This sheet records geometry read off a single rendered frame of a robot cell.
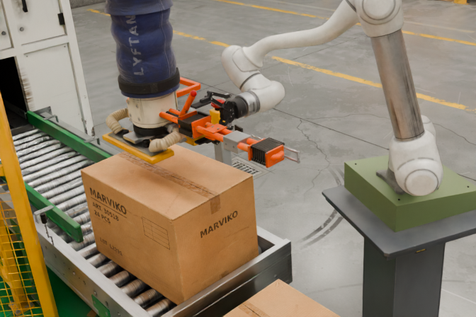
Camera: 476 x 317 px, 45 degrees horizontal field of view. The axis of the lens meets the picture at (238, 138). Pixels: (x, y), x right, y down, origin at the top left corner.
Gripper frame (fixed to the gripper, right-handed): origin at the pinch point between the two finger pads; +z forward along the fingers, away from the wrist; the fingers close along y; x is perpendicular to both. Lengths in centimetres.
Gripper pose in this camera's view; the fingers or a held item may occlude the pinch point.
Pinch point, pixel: (197, 124)
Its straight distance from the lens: 199.1
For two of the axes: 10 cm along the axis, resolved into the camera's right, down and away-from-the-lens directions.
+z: -7.3, 3.3, -6.0
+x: -6.8, -2.6, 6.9
